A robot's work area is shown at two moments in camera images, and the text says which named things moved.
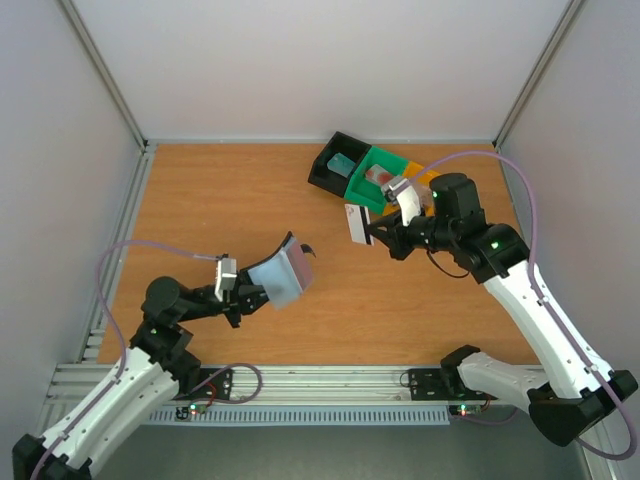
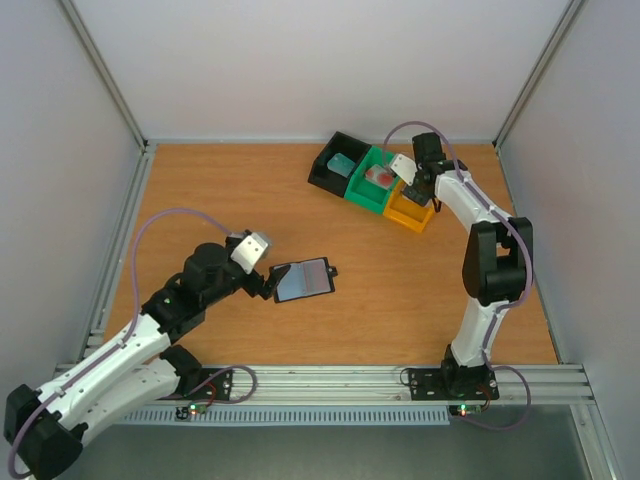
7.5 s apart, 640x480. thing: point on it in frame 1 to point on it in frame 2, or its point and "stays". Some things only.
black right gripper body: (398, 240) to (417, 190)
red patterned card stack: (378, 174) stays
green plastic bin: (366, 192) stays
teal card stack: (341, 165) stays
